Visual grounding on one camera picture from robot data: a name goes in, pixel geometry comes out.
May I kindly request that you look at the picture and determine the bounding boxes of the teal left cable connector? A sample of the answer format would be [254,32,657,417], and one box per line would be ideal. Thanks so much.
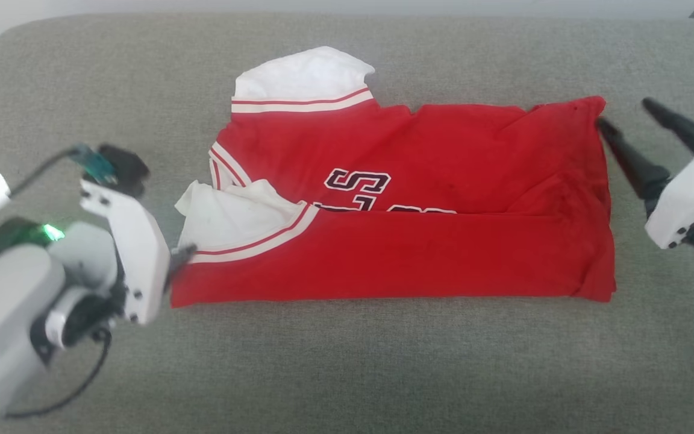
[70,144,117,185]

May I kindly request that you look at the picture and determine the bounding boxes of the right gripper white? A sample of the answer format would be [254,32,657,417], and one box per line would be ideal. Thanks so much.
[595,98,694,250]

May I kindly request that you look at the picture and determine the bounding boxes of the grey fabric sofa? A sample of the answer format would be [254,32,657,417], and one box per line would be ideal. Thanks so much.
[0,13,694,434]

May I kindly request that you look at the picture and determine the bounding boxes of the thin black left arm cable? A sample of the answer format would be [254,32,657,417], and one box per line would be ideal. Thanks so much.
[0,147,83,260]

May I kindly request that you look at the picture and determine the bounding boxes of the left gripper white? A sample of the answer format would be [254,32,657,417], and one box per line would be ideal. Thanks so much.
[79,179,198,327]

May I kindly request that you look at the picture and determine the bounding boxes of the red white Bulls jersey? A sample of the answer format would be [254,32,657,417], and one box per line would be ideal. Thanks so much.
[169,46,617,309]

